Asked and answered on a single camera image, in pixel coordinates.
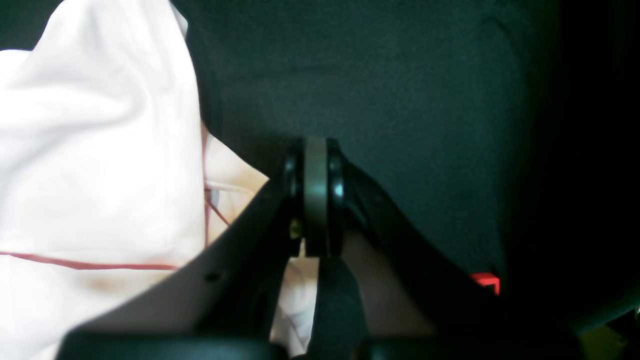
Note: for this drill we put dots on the black table cloth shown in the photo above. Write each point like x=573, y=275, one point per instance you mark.
x=506, y=130

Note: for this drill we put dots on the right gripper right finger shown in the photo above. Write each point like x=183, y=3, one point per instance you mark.
x=419, y=305

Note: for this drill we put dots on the red clamp at right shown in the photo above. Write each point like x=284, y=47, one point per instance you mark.
x=488, y=280

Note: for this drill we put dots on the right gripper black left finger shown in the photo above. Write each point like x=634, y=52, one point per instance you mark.
x=221, y=306

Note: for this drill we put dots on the light pink T-shirt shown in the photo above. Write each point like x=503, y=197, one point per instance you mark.
x=108, y=180

